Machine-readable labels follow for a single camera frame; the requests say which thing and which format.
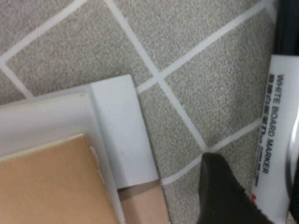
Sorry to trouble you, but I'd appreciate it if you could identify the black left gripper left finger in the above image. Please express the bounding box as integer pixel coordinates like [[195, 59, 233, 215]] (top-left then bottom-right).
[[198, 152, 275, 224]]

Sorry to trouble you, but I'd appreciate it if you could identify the grey checked tablecloth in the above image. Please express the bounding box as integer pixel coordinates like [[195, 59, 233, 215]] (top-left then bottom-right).
[[0, 0, 299, 224]]

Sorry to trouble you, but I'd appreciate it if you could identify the tan kraft notebook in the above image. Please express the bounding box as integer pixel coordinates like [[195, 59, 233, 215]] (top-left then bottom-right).
[[0, 133, 121, 224]]

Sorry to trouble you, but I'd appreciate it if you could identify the white board marker black cap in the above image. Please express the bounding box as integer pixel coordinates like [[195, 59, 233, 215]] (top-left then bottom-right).
[[251, 0, 299, 224]]

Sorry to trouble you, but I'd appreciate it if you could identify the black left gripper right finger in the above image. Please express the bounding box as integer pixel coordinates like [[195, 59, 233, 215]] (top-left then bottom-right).
[[289, 163, 299, 221]]

